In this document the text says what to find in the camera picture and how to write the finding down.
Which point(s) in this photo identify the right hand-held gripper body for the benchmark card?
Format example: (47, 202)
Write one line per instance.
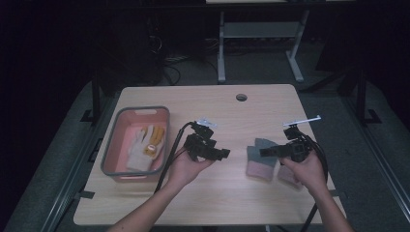
(298, 148)

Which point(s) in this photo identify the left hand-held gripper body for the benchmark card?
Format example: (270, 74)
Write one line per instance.
(199, 146)

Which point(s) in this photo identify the beige glove with bear face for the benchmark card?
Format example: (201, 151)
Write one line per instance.
(156, 138)

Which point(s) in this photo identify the beige glove with orange fingers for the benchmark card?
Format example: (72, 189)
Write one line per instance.
(138, 154)

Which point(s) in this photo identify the pink basin with grey rim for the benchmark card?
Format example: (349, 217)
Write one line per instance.
(119, 148)

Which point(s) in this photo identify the person's right hand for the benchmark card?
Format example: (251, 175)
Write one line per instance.
(309, 174)

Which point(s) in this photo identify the person's left hand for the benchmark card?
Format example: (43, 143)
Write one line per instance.
(183, 170)

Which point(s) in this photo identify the black metal stand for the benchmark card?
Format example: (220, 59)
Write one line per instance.
(95, 96)
(362, 96)

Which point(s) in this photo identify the white metal desk frame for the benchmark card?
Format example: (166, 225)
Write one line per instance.
(257, 29)

